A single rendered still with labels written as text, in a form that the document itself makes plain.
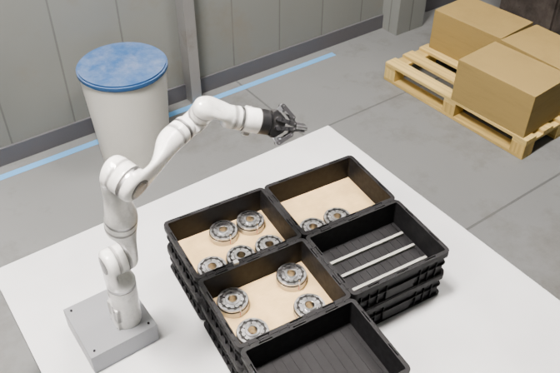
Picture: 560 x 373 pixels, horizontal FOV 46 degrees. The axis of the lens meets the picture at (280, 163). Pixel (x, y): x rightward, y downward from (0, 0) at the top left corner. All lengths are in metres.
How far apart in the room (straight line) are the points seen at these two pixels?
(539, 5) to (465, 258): 3.43
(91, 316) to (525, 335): 1.45
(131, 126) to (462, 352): 2.30
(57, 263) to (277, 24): 2.79
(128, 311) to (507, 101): 2.80
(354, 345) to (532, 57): 2.86
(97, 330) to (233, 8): 2.83
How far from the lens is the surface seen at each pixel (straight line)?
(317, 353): 2.08
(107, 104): 3.75
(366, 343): 2.11
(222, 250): 2.35
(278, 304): 2.19
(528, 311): 2.49
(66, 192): 4.00
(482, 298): 2.48
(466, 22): 4.82
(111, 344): 2.21
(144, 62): 3.85
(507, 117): 4.27
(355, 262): 2.32
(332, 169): 2.58
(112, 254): 2.01
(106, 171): 1.66
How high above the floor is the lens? 2.53
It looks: 39 degrees down
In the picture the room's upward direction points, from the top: straight up
